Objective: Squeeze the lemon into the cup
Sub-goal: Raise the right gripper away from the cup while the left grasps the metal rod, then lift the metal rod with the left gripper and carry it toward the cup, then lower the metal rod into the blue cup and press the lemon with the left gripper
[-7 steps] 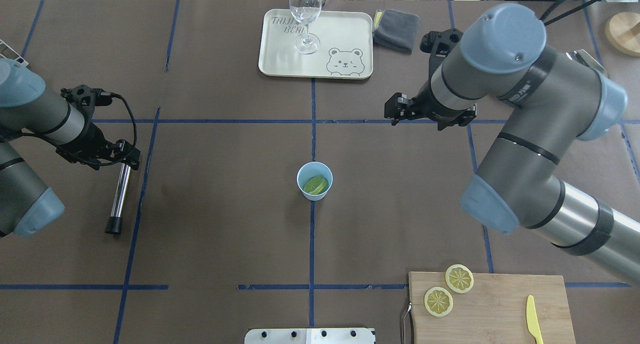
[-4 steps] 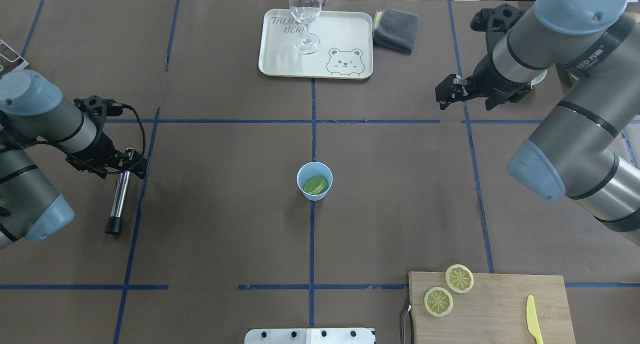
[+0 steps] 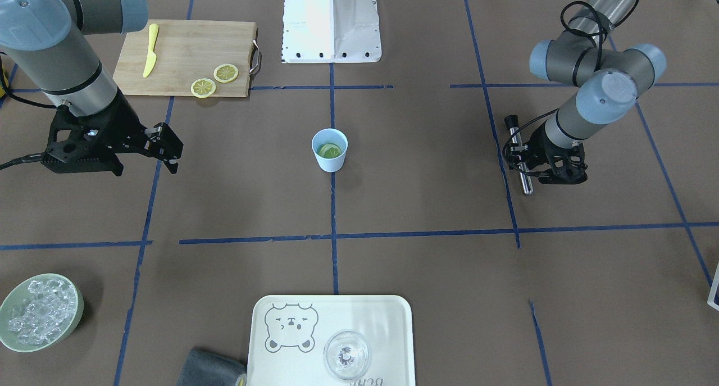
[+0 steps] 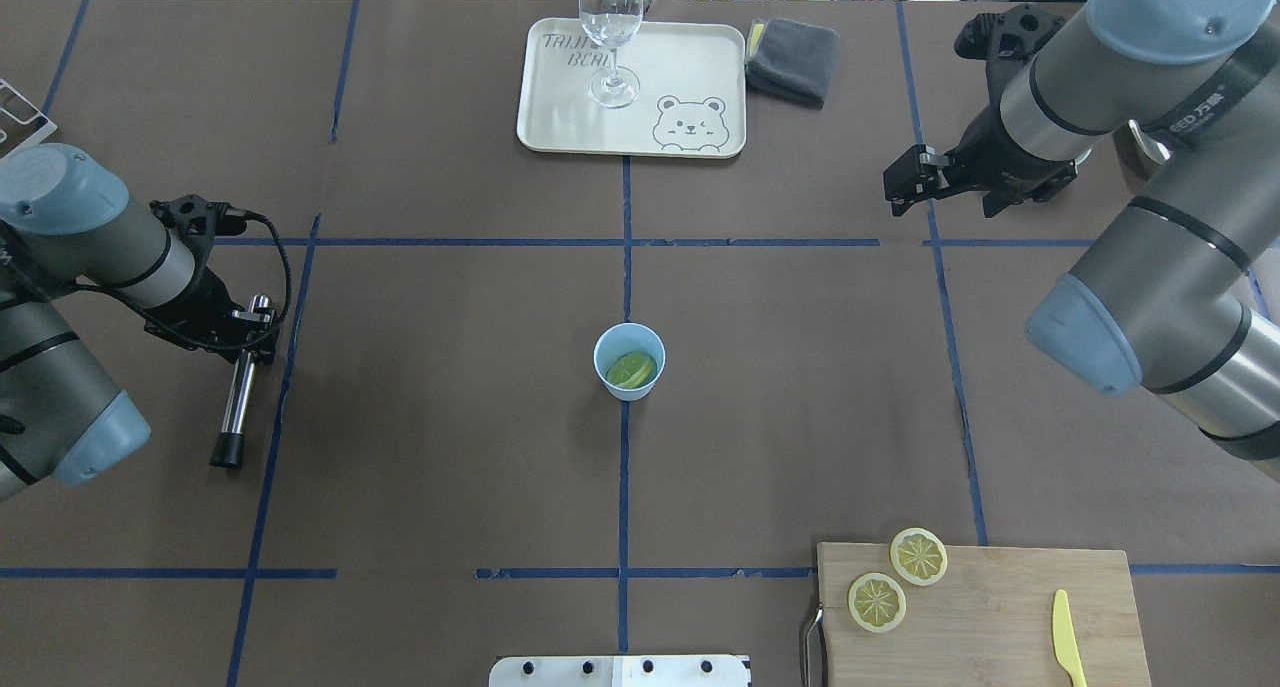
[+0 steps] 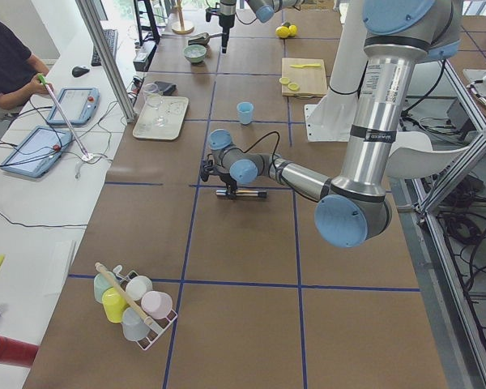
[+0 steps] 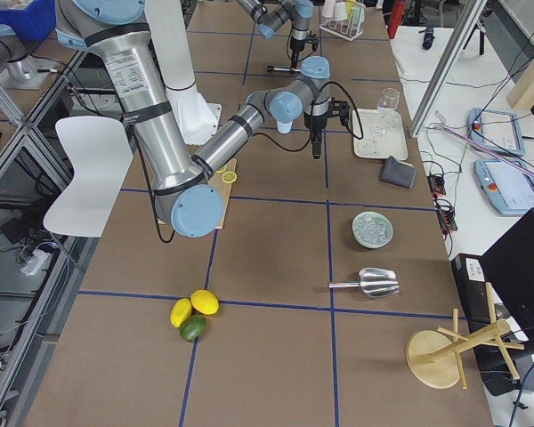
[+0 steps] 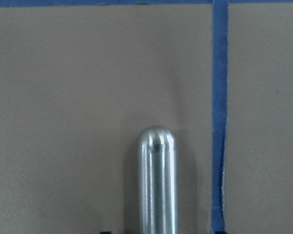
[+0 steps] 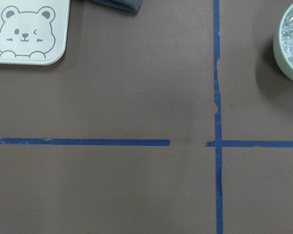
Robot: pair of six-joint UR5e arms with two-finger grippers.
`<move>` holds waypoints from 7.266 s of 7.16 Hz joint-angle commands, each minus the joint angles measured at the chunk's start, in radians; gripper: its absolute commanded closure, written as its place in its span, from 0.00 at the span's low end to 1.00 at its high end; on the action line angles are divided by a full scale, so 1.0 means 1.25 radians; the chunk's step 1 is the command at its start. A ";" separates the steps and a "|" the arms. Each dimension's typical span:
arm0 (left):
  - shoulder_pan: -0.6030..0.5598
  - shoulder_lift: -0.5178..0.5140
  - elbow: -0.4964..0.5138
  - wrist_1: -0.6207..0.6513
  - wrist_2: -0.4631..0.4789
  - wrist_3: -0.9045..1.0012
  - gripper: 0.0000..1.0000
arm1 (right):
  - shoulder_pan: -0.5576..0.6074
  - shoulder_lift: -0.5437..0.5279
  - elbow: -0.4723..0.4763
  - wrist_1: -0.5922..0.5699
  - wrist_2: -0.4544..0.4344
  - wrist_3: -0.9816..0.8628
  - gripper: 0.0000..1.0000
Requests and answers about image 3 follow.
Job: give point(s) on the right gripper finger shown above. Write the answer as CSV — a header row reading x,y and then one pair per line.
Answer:
x,y
171,165
163,144

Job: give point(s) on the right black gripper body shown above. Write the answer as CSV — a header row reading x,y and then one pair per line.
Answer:
x,y
124,123

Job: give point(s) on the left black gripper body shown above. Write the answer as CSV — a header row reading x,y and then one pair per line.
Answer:
x,y
542,142

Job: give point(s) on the yellow lemon slice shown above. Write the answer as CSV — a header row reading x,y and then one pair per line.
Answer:
x,y
329,150

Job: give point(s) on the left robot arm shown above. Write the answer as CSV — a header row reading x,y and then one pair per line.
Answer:
x,y
608,82

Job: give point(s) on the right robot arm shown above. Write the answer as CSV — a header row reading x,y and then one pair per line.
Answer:
x,y
47,39

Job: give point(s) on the lemon slice on board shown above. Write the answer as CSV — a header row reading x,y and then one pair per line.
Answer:
x,y
226,73
203,88

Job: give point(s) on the light blue plastic cup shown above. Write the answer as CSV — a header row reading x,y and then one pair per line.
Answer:
x,y
330,136

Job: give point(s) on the steel muddler black tip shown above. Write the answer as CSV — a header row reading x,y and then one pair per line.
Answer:
x,y
514,153

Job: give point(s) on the wooden cutting board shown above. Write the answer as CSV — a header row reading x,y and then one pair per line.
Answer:
x,y
188,50

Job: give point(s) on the yellow plastic knife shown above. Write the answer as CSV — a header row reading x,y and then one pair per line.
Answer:
x,y
151,57

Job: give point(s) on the green bowl with ice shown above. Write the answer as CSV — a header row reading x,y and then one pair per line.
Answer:
x,y
40,312

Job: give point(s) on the cream bear tray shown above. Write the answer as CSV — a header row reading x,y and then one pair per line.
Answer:
x,y
289,333

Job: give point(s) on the grey folded cloth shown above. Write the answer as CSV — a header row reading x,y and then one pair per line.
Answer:
x,y
206,368

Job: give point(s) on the clear wine glass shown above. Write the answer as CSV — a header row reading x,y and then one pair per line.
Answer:
x,y
347,355

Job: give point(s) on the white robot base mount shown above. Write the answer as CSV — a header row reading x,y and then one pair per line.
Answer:
x,y
331,31

